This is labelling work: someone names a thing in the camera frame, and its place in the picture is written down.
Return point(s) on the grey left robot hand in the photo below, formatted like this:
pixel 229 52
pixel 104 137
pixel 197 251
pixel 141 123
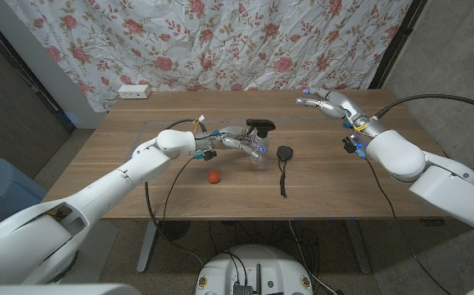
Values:
pixel 232 137

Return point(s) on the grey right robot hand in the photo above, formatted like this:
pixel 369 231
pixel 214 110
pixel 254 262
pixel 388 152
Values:
pixel 335 104

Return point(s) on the clear spray bottle black sprayer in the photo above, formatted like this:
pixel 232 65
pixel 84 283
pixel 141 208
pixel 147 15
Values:
pixel 261 123

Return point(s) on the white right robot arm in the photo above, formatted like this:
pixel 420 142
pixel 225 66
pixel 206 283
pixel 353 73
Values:
pixel 400 155

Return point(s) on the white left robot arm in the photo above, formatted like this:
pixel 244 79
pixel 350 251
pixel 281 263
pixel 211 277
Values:
pixel 138 168

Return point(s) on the red toy strawberry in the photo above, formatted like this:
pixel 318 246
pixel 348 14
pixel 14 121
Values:
pixel 213 177

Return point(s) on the black backdrop stand pole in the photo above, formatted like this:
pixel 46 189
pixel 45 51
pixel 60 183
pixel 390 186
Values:
pixel 396 45

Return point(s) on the floral backdrop cloth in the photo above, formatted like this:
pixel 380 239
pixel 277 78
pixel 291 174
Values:
pixel 220 41

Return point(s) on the white power strip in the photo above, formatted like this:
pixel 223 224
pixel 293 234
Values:
pixel 134 92

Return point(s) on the black round floor base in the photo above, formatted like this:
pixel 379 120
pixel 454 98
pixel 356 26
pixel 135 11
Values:
pixel 174 230

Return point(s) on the white robot torso base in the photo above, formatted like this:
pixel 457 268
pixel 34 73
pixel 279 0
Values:
pixel 257 266

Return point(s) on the grey table leg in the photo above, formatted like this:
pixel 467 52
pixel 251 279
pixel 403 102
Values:
pixel 146 246
pixel 357 246

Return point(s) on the white wall pillar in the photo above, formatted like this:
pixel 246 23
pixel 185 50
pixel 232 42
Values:
pixel 36 61

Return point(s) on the black frame bar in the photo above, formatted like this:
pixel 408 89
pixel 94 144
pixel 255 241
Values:
pixel 23 71

